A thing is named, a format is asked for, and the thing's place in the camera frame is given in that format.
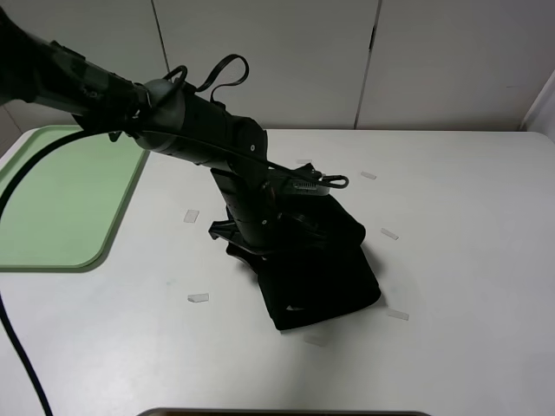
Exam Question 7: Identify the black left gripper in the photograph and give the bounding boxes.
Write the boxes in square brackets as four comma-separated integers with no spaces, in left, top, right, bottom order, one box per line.
[209,211,325,268]

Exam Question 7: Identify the black door hinge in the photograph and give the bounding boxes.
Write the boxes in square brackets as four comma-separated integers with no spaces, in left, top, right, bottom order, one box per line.
[369,24,377,54]

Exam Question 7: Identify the light green plastic tray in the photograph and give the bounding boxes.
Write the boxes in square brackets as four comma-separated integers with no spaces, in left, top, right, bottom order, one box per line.
[1,134,147,271]

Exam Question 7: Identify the black short sleeve t-shirt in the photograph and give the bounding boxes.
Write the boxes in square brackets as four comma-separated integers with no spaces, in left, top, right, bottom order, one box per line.
[226,195,382,331]

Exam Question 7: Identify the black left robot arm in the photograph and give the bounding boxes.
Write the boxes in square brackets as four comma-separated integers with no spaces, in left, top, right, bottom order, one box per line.
[1,16,328,257]

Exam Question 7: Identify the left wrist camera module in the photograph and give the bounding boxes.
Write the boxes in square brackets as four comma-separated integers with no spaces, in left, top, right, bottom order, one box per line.
[267,163,349,197]

